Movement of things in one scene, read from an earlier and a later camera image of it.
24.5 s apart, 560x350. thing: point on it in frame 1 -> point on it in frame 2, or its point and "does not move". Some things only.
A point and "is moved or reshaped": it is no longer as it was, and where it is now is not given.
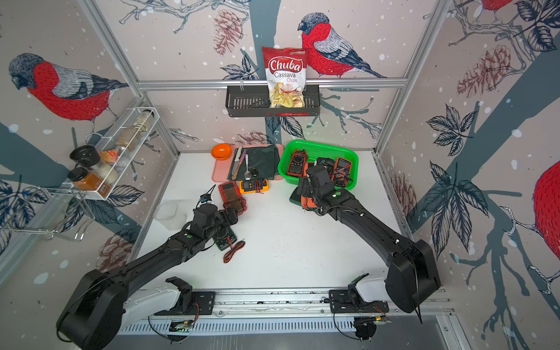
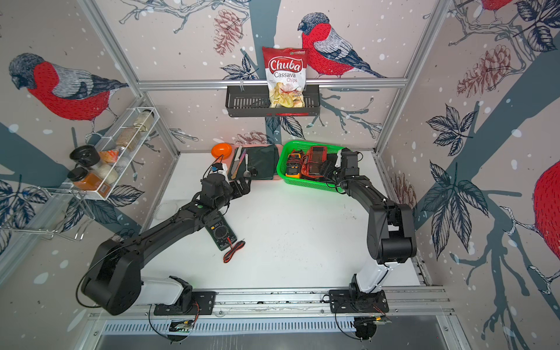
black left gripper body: [222, 222] -> [230, 192]
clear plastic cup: [170, 216] does not move
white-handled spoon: [247, 174] does not move
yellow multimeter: [254, 186] -> [293, 168]
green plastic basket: [314, 151] does not move
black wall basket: [252, 101] does not move
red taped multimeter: [231, 197] is moved or reshaped
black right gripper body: [304, 184] -> [331, 172]
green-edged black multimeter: [227, 241] does not move
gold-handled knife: [241, 159] does not move
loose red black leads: [235, 248] does not move
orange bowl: [222, 152] does not move
